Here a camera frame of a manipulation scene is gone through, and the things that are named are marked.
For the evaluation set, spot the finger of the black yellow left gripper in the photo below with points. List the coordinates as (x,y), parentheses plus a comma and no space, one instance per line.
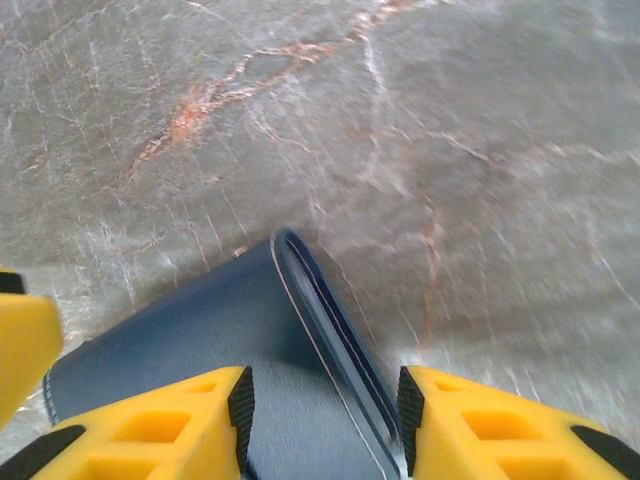
(25,345)

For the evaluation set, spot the navy blue card holder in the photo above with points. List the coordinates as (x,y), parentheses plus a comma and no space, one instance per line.
(200,325)

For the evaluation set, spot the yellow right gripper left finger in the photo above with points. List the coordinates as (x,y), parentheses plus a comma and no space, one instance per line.
(150,430)

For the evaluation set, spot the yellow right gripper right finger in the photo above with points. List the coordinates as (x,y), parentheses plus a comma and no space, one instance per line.
(500,435)

